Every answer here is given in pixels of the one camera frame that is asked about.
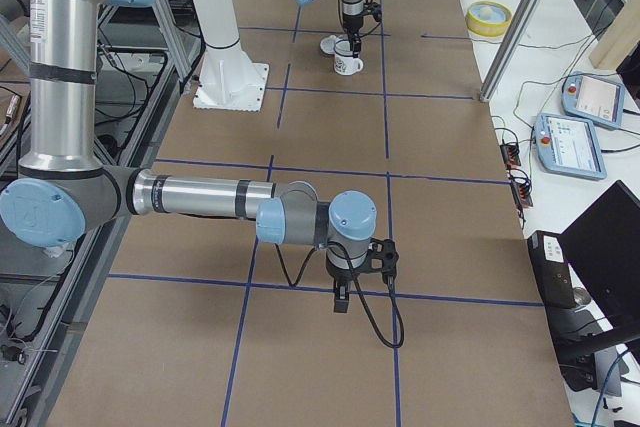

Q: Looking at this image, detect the aluminium frame rail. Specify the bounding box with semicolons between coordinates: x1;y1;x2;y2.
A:
1;46;186;426

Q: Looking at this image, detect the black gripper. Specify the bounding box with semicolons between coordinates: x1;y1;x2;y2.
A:
342;13;362;58
326;261;360;313

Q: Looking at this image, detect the yellow round bowl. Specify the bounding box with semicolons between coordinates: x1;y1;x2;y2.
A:
465;0;513;37

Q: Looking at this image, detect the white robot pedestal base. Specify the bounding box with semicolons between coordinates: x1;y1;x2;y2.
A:
192;0;269;112

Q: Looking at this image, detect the black computer box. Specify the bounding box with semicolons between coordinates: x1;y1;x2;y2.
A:
527;231;592;309

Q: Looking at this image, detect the white enamel mug blue rim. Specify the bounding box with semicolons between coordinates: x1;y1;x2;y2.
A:
334;39;364;76

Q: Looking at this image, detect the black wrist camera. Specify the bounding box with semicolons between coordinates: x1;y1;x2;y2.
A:
360;238;399;287
362;0;383;23

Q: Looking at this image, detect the white round mug lid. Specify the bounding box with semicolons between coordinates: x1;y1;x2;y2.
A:
319;35;340;55

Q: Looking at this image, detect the near teach pendant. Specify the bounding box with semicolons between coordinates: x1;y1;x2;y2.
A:
534;113;607;180

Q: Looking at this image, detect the aluminium frame post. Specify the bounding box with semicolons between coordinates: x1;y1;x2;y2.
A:
478;0;541;102

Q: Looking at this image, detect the near orange connector block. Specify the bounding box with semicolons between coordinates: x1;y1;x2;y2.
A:
510;178;533;209

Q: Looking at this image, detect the teach pendant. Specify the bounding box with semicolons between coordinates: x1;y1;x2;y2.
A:
561;72;625;129
534;113;607;180

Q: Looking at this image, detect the black monitor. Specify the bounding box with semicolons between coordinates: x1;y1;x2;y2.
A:
556;180;639;362

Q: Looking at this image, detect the far orange connector block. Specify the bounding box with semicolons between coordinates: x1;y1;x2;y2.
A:
500;142;521;169

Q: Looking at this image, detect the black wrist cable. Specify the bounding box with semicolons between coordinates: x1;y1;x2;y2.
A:
274;240;405;349
337;0;384;39

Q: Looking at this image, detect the orange connector block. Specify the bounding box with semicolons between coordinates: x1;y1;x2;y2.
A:
510;178;533;209
500;142;521;169

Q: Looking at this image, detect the far teach pendant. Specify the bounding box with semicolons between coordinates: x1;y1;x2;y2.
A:
561;72;625;129

